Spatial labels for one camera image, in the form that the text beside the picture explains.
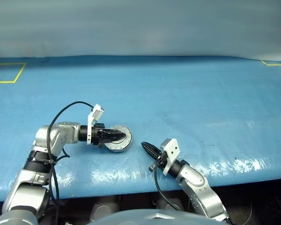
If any grey rounded shape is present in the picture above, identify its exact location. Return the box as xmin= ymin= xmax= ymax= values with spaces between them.
xmin=90 ymin=199 xmax=120 ymax=222
xmin=157 ymin=198 xmax=185 ymax=211

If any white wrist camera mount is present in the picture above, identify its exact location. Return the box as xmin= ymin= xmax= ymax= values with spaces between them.
xmin=160 ymin=138 xmax=180 ymax=175
xmin=86 ymin=104 xmax=106 ymax=145

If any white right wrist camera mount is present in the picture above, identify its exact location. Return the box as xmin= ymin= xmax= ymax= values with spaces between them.
xmin=160 ymin=138 xmax=180 ymax=175

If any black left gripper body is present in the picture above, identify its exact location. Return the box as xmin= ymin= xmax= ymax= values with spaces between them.
xmin=92 ymin=122 xmax=106 ymax=149

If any round silver metal disc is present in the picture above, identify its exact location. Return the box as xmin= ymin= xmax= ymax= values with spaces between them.
xmin=109 ymin=125 xmax=133 ymax=150

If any blue plastic table cover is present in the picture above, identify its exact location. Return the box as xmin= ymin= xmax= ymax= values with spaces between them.
xmin=0 ymin=55 xmax=281 ymax=202

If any grey robot torso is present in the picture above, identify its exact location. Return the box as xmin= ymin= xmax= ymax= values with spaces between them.
xmin=89 ymin=209 xmax=216 ymax=225

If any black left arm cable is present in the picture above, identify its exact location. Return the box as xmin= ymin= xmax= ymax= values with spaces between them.
xmin=46 ymin=101 xmax=95 ymax=225

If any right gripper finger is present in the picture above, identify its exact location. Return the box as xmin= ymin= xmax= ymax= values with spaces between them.
xmin=141 ymin=142 xmax=158 ymax=161
xmin=142 ymin=141 xmax=161 ymax=158

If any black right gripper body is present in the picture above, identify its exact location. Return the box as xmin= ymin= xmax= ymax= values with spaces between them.
xmin=149 ymin=151 xmax=169 ymax=172

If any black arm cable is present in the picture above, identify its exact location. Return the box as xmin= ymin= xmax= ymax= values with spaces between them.
xmin=46 ymin=101 xmax=95 ymax=225
xmin=154 ymin=161 xmax=181 ymax=211

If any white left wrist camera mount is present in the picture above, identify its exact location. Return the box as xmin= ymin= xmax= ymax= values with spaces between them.
xmin=86 ymin=104 xmax=106 ymax=145

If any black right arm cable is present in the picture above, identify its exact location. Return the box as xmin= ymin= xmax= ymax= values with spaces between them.
xmin=154 ymin=161 xmax=181 ymax=211

